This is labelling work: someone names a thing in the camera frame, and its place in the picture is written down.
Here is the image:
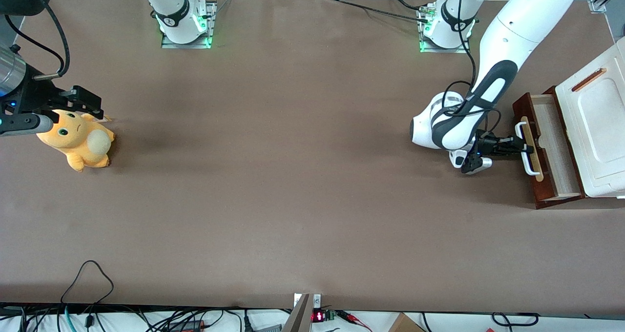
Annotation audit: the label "orange plush toy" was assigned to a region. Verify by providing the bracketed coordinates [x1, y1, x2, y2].
[36, 109, 116, 173]

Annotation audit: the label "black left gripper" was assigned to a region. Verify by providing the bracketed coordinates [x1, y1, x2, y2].
[474, 131, 535, 158]

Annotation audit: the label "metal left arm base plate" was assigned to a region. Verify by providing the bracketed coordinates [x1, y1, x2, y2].
[418, 4, 471, 54]

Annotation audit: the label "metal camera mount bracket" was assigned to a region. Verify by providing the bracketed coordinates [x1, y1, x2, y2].
[281, 293, 323, 332]

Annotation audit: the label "white drawer handle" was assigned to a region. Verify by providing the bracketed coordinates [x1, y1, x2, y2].
[515, 121, 535, 176]

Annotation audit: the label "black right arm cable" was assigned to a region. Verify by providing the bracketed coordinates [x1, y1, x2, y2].
[4, 2, 71, 81]

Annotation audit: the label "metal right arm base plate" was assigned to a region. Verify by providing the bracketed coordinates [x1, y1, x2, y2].
[161, 1, 218, 49]

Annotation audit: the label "dark brown wooden drawer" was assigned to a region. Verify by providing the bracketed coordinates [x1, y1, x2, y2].
[512, 92, 585, 208]

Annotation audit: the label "red wires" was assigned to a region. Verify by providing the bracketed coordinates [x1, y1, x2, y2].
[336, 311, 373, 331]

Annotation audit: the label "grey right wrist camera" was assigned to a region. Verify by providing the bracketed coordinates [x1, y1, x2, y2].
[0, 113, 55, 138]

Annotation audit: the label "black looped thin cable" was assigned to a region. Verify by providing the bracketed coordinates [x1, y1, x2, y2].
[60, 260, 115, 306]

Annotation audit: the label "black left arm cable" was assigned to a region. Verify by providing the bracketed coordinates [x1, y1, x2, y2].
[441, 0, 502, 137]

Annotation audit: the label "short black table cable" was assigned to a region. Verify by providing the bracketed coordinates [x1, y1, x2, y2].
[387, 0, 430, 13]

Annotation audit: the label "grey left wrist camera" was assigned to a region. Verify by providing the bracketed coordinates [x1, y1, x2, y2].
[461, 156, 493, 176]

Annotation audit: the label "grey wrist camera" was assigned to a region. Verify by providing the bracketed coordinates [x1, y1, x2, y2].
[0, 113, 55, 138]
[461, 156, 493, 176]

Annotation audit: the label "black power adapter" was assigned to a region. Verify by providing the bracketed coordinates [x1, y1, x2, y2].
[167, 319, 207, 332]

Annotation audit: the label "white cabinet box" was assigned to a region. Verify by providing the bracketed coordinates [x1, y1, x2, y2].
[555, 39, 625, 199]

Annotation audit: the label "black flat loop cable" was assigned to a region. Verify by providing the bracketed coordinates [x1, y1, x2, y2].
[491, 312, 541, 327]

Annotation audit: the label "brown cardboard box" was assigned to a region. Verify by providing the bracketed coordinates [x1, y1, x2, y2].
[388, 312, 426, 332]

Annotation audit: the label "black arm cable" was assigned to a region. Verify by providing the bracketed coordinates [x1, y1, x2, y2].
[441, 0, 502, 137]
[4, 2, 71, 81]

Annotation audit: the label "long black table cable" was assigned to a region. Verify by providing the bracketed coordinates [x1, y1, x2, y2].
[336, 0, 431, 22]

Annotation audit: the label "light wooden drawer strip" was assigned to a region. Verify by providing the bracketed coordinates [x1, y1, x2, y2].
[521, 116, 544, 182]

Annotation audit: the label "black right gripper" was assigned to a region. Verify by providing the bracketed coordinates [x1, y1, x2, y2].
[19, 66, 105, 121]

